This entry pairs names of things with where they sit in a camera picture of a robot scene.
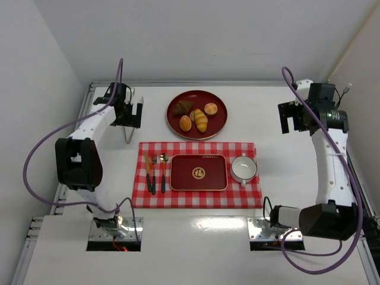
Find metal tongs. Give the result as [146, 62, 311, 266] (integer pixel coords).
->
[123, 95, 136, 145]

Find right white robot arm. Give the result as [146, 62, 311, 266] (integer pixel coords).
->
[270, 80, 359, 240]

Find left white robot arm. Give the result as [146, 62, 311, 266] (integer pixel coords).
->
[55, 83, 143, 239]

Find striped orange bread roll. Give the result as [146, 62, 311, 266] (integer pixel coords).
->
[194, 109, 208, 133]

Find brown chocolate croissant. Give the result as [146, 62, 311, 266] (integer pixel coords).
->
[173, 100, 194, 116]

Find round sesame bun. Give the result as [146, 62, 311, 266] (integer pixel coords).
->
[179, 115, 192, 132]

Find round red plate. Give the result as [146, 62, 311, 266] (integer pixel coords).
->
[166, 90, 227, 140]

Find red white checkered cloth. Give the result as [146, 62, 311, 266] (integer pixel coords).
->
[132, 141, 262, 208]

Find round flat bun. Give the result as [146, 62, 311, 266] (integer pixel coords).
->
[204, 103, 218, 116]

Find rectangular red tray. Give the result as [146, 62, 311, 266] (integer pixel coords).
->
[170, 154, 228, 191]

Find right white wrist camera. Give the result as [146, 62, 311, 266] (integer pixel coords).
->
[292, 79, 313, 100]

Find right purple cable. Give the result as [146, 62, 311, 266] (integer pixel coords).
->
[280, 66, 364, 275]

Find purple cable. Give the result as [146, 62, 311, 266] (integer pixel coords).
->
[280, 66, 364, 275]
[23, 58, 139, 241]

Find gold fork green handle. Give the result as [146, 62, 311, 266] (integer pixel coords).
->
[151, 153, 157, 195]

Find gold spoon green handle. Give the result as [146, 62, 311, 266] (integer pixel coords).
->
[160, 153, 169, 194]

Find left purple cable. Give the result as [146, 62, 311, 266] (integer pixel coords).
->
[23, 58, 139, 241]

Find gold knife green handle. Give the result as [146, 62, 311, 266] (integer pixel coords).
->
[144, 151, 152, 192]

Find white two-handled bowl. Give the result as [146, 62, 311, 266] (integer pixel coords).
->
[230, 153, 257, 187]

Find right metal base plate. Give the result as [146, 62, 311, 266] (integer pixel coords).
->
[247, 217, 293, 243]

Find metal base plate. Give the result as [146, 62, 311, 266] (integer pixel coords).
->
[88, 217, 144, 242]
[247, 217, 293, 243]

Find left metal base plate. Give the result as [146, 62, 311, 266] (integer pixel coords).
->
[88, 217, 144, 242]

